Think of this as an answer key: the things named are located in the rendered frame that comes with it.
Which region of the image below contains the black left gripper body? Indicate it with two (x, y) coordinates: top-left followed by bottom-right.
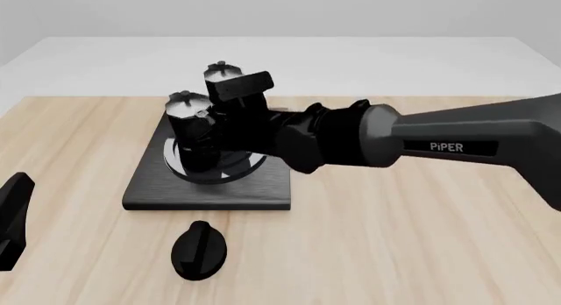
(0, 238), (26, 273)

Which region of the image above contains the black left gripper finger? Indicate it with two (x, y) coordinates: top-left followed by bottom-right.
(0, 171), (36, 245)

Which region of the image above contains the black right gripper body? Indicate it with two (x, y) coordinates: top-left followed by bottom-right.
(211, 91), (286, 155)

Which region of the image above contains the black moka pot silver lid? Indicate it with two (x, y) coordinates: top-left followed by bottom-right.
(165, 90), (221, 174)
(202, 60), (243, 101)

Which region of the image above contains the flat black stove plate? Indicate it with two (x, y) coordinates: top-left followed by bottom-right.
(123, 111), (293, 212)

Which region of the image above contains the round black stove knob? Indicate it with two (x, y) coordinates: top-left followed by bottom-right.
(170, 220), (230, 281)

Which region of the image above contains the small black plate on stalk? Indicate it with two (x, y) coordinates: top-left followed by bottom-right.
(209, 70), (276, 103)

